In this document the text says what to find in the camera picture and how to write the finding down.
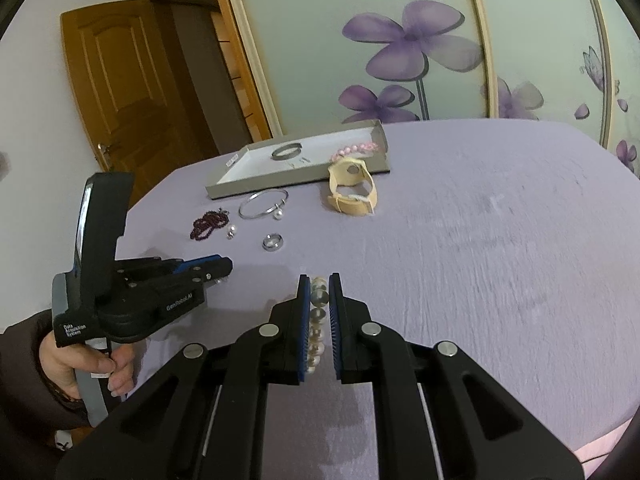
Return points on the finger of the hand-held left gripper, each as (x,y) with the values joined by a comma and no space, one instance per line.
(215,271)
(197,262)

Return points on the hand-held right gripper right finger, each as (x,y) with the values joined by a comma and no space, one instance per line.
(334,340)

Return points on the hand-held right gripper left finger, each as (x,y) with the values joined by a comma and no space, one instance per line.
(303,335)

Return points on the pearl stud earring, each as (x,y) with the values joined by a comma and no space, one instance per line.
(231,231)

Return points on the thin silver bangle with pearl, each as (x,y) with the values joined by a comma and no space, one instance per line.
(278,215)

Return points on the grey cardboard tray box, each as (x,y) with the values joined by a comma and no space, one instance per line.
(260,187)

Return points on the beige wrist watch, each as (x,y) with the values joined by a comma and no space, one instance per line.
(350,205)

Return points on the person's left forearm dark sleeve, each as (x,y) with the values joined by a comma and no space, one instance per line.
(25,410)

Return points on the person's left hand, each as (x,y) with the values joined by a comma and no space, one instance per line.
(65,365)

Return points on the wide silver bangle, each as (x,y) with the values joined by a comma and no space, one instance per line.
(287,156)

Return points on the brown wooden door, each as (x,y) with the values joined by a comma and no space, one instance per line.
(125,85)

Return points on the wooden shelf unit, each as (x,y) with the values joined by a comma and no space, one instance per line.
(240,75)

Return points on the floral wardrobe sliding door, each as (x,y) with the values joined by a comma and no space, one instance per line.
(320,60)
(625,110)
(540,50)

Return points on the pink cloth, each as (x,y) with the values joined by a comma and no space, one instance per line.
(602,452)

